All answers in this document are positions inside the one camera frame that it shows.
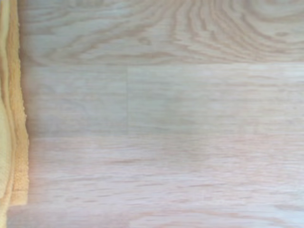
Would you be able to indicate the yellow terry towel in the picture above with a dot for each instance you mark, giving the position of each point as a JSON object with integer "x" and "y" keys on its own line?
{"x": 9, "y": 118}

